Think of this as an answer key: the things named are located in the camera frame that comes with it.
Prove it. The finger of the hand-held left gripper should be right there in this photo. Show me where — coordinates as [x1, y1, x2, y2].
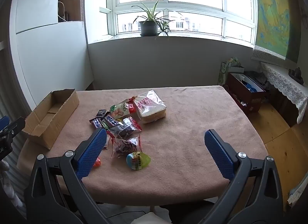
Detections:
[0, 117, 26, 142]
[0, 116, 10, 131]

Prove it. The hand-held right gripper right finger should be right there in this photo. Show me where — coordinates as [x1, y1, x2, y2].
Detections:
[204, 129, 285, 224]

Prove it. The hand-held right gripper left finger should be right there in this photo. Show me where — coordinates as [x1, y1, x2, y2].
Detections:
[23, 128, 113, 224]

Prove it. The brown chocolate bar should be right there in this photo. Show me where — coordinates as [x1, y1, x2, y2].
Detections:
[103, 114, 125, 128]
[89, 117, 104, 128]

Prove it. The clear red date packet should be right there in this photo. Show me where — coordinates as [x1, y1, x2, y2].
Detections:
[108, 116, 143, 140]
[111, 136, 143, 159]

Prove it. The brown cardboard box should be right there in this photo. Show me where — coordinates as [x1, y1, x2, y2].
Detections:
[22, 88, 80, 150]

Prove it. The round jelly cup snack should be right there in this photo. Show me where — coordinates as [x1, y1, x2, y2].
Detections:
[126, 151, 152, 171]

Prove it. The person's left forearm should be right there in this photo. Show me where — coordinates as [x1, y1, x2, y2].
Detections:
[0, 160, 24, 213]

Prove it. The green and red snack packet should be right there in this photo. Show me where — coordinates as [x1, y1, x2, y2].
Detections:
[109, 98, 137, 120]

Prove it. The brown storage box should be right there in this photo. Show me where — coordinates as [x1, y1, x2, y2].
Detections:
[226, 72, 267, 114]

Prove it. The bagged sliced bread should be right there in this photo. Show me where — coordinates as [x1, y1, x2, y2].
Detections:
[133, 90, 167, 124]

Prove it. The white cabinet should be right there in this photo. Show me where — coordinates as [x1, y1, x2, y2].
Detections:
[9, 0, 95, 115]

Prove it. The green paper bag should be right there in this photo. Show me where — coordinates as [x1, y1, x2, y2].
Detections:
[217, 57, 245, 86]

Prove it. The lace-covered side table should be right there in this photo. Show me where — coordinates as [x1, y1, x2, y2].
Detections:
[251, 45, 308, 125]

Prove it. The dark figurine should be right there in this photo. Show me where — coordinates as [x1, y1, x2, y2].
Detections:
[288, 67, 305, 85]

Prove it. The potted spider plant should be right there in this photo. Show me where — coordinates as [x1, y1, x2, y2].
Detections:
[132, 0, 177, 38]

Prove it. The wall map poster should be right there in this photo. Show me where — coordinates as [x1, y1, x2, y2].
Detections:
[253, 0, 293, 61]

